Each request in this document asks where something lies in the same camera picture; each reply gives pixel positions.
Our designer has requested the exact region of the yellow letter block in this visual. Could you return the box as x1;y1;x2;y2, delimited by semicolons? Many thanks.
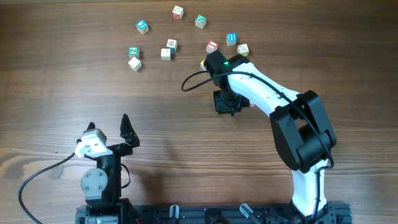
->
200;60;206;71

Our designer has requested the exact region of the red I letter block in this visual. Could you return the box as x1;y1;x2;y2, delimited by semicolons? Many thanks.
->
206;40;218;54

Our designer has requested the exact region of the blue H letter block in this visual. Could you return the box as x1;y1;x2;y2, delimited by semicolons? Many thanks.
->
226;32;237;46

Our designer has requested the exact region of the yellow sided picture block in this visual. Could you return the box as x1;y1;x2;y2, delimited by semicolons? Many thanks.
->
237;44;249;56

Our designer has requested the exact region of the plain wooden block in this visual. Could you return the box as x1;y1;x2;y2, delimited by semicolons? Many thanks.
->
128;57;142;71

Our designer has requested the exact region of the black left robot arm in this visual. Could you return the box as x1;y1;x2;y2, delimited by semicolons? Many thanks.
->
75;114;140;207

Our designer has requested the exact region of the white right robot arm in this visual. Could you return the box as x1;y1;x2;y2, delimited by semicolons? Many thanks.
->
203;50;336;219

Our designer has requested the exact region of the green N block top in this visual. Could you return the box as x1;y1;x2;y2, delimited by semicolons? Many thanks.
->
195;14;206;29

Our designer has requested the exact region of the blue sided picture block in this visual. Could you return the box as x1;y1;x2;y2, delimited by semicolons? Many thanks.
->
166;39;178;52

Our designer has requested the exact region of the wooden picture block centre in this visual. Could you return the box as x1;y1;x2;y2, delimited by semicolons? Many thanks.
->
160;49;172;60

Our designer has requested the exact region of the red letter block top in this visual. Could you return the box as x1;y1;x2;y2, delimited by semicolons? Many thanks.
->
172;6;183;20

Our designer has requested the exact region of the green Z letter block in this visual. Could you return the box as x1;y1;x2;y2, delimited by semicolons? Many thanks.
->
129;46;140;58

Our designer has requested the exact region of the blue I letter block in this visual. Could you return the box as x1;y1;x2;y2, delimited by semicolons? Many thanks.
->
136;20;149;34

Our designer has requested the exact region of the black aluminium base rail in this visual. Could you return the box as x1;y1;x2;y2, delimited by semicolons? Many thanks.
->
75;198;353;224

